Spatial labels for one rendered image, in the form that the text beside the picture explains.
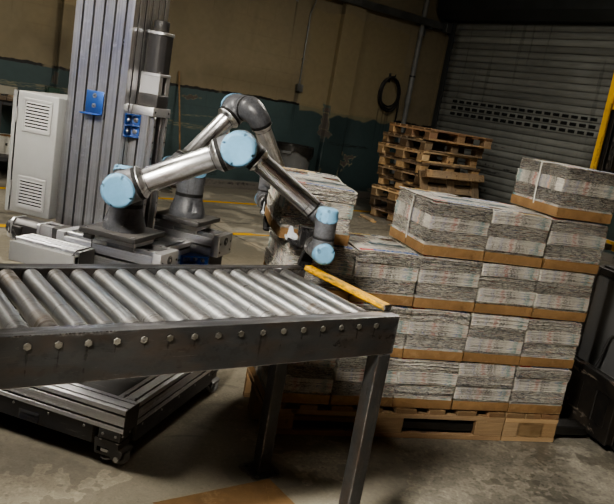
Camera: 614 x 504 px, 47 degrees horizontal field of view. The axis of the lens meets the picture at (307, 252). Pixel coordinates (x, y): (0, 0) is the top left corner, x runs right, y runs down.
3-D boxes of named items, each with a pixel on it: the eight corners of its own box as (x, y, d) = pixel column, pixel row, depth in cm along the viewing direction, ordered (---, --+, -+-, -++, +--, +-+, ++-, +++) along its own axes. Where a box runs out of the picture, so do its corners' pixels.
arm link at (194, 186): (184, 194, 291) (188, 162, 288) (168, 188, 301) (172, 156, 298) (209, 195, 299) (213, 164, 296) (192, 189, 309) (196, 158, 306)
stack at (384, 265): (241, 394, 330) (268, 221, 313) (462, 404, 364) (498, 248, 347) (256, 434, 294) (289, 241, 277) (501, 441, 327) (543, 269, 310)
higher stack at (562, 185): (461, 404, 363) (518, 155, 337) (512, 406, 372) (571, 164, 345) (499, 441, 327) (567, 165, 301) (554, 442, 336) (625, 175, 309)
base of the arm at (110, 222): (93, 226, 249) (96, 199, 247) (117, 222, 264) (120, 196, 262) (131, 235, 245) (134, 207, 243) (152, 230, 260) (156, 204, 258)
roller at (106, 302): (84, 283, 206) (86, 267, 205) (146, 342, 169) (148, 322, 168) (67, 284, 203) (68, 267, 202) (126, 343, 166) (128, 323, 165)
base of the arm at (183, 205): (162, 213, 296) (165, 189, 294) (178, 209, 310) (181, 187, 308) (194, 220, 292) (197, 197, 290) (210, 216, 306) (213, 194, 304)
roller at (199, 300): (166, 282, 221) (169, 267, 220) (240, 336, 184) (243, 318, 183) (151, 283, 218) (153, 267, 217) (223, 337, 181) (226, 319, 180)
